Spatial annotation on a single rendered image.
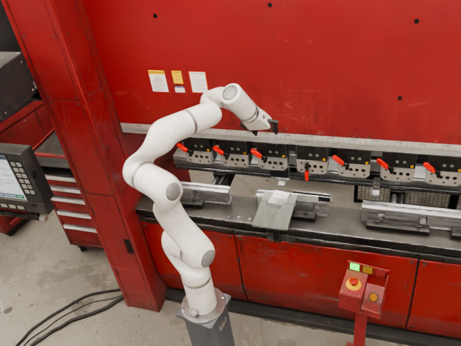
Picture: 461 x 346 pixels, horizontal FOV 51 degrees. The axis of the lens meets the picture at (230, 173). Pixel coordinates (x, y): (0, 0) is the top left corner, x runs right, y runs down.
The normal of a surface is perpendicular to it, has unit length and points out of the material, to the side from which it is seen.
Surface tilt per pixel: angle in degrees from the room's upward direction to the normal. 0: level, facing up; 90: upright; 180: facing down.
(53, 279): 0
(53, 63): 90
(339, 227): 0
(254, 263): 90
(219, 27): 90
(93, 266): 0
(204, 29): 90
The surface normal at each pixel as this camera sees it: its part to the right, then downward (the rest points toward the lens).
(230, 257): -0.29, 0.61
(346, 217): -0.12, -0.78
